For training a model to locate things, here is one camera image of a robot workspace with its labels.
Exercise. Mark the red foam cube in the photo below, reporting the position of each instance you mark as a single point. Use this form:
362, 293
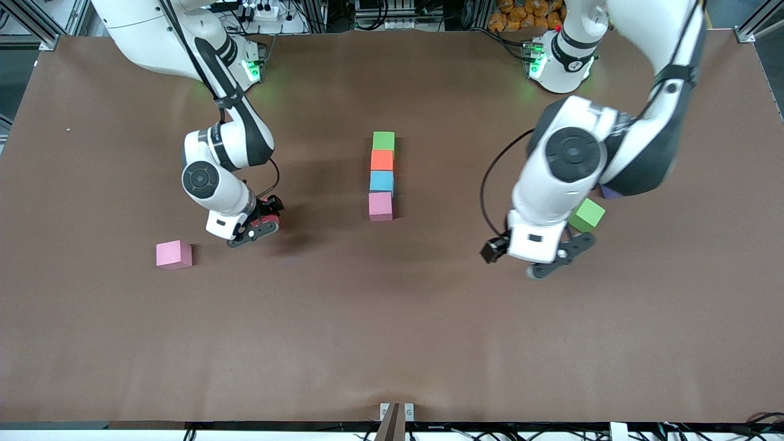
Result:
270, 220

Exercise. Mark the pink foam cube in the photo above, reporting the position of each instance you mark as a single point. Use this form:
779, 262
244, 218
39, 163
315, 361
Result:
380, 205
173, 255

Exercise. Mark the light blue foam cube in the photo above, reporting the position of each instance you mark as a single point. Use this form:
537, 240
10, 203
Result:
381, 181

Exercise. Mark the orange foam cube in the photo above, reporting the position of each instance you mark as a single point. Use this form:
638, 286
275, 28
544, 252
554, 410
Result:
381, 160

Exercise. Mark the green foam cube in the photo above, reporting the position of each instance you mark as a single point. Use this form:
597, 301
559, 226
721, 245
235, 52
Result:
383, 141
588, 215

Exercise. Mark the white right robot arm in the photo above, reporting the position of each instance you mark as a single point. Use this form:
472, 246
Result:
226, 147

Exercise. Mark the brown table cover sheet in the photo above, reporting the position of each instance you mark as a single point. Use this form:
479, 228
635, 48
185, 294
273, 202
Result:
392, 318

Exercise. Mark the purple foam cube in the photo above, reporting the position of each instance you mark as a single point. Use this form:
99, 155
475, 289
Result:
610, 193

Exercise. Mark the white power strip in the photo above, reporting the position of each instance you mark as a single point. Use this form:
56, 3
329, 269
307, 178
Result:
264, 11

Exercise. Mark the small white box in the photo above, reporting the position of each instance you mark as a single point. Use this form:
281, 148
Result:
618, 432

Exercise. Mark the grey metal equipment rack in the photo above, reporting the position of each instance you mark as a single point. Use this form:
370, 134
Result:
383, 12

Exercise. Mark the pile of orange objects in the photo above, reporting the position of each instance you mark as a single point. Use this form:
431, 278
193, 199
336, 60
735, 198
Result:
520, 15

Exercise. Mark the silver metal bracket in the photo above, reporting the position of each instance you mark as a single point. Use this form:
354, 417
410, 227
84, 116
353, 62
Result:
408, 412
384, 411

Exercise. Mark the brown camera pole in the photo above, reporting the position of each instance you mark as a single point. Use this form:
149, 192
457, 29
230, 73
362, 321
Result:
392, 429

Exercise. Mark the aluminium frame profile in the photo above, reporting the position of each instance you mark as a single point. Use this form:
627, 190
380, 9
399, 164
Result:
37, 27
756, 24

